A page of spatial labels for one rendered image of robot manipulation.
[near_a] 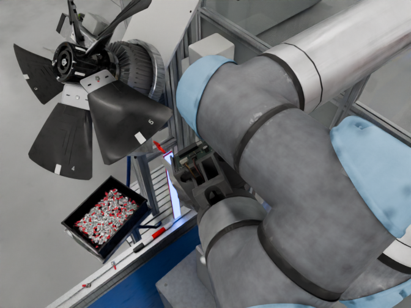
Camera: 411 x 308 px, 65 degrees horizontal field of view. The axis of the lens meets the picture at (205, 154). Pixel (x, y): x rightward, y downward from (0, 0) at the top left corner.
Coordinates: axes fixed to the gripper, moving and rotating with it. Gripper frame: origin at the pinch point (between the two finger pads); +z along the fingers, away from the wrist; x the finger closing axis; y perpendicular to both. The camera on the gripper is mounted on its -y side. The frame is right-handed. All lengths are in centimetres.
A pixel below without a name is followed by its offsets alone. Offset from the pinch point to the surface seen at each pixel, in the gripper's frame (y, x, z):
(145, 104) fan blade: 0.6, 9.9, 40.5
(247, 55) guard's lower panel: -21, -32, 98
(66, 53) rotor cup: 21, 23, 55
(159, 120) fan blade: -3.3, 8.2, 34.7
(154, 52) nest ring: 7, 2, 66
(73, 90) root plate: 11, 29, 58
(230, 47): -13, -27, 96
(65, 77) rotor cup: 16, 27, 52
